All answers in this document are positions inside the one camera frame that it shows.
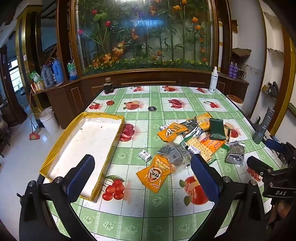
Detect silver foil snack packet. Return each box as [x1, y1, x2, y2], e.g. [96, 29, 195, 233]
[226, 141, 245, 165]

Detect blue thermos jug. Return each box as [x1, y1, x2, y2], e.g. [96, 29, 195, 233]
[51, 58, 65, 84]

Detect red broom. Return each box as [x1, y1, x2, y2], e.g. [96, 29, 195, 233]
[22, 91, 41, 141]

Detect dark green snack packet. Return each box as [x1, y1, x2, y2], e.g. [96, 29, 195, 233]
[209, 118, 226, 141]

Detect round orange stool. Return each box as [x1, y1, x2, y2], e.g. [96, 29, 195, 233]
[226, 94, 244, 104]

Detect grey thermos jug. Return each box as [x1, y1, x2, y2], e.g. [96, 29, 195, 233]
[41, 64, 55, 86]

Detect white spray bottle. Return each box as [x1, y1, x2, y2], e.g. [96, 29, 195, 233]
[209, 66, 218, 93]

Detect clear cracker packet green ends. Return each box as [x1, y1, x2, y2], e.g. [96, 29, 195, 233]
[180, 137, 215, 164]

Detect yellow-edged white cardboard tray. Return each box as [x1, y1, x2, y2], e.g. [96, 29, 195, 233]
[39, 112, 126, 203]

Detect wooden sideboard cabinet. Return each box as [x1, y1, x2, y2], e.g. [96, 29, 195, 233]
[32, 70, 250, 130]

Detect white plastic bucket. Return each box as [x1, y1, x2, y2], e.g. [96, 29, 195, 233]
[39, 107, 60, 135]

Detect water bottle green label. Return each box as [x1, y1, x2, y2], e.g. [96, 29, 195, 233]
[67, 59, 78, 81]

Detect dark glass bottle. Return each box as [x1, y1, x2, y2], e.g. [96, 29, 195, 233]
[103, 77, 114, 94]

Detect yellow biscuit packet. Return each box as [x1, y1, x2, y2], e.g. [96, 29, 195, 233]
[195, 112, 213, 130]

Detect glass flower display case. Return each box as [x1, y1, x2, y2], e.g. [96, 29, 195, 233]
[70, 0, 220, 76]

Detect clear grey snack packet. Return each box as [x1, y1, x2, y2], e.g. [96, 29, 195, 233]
[156, 142, 192, 167]

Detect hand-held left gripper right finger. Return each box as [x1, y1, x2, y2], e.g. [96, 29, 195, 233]
[191, 153, 270, 241]

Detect grey flashlight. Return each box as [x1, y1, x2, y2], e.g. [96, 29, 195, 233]
[252, 107, 275, 144]

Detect orange snack packet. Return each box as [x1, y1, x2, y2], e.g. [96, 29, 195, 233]
[136, 154, 174, 194]
[158, 122, 188, 142]

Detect coiled cable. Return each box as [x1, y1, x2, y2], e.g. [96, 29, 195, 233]
[237, 65, 248, 79]

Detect green plastic bag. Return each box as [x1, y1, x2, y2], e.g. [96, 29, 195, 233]
[30, 71, 42, 84]

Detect red and white box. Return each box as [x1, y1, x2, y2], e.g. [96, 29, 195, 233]
[31, 81, 45, 93]

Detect green fruit print tablecloth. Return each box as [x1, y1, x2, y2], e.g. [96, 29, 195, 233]
[43, 85, 289, 241]

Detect orange biscuit packet red label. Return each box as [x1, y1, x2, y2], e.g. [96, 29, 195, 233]
[200, 136, 226, 154]

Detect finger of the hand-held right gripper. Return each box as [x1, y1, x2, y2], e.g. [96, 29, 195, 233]
[247, 156, 273, 183]
[265, 138, 296, 167]

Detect black silver striped packet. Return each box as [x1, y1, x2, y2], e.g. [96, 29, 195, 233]
[180, 117, 205, 139]

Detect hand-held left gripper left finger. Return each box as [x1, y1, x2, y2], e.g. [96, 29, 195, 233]
[17, 154, 97, 241]

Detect brown wooden wall shelf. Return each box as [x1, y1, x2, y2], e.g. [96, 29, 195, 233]
[232, 47, 252, 61]

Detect small brown snack packet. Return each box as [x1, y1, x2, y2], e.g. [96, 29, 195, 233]
[222, 122, 232, 142]

